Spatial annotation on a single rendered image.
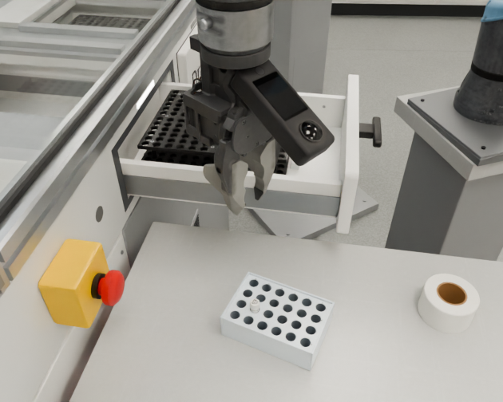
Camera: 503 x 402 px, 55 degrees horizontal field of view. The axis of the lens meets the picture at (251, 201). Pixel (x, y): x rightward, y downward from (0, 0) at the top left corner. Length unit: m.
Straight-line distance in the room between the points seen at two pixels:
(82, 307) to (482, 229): 0.95
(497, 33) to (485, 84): 0.10
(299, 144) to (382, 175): 1.75
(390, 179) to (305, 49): 0.77
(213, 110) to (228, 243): 0.30
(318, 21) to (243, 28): 1.23
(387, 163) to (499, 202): 1.12
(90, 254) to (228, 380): 0.22
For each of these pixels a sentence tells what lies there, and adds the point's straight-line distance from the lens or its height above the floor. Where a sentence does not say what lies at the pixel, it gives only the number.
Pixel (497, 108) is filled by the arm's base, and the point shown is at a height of 0.82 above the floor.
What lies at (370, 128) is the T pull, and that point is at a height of 0.91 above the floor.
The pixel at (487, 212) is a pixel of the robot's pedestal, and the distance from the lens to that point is 1.23.
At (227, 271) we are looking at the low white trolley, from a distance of 0.73.
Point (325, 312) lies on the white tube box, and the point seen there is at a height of 0.80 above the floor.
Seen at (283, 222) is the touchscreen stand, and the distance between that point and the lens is 1.86.
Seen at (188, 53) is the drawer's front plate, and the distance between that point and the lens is 0.96.
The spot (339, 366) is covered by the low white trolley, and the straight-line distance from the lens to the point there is 0.65.
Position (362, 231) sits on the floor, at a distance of 1.92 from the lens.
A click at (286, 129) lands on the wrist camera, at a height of 1.05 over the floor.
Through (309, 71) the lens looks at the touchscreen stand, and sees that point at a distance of 1.75.
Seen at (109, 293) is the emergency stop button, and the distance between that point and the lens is 0.56.
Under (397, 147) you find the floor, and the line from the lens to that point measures 2.41.
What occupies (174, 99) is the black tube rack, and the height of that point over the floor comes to 0.90.
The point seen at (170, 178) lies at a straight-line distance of 0.71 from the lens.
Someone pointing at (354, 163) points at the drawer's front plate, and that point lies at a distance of 0.66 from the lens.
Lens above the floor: 1.31
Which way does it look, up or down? 41 degrees down
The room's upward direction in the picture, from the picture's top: straight up
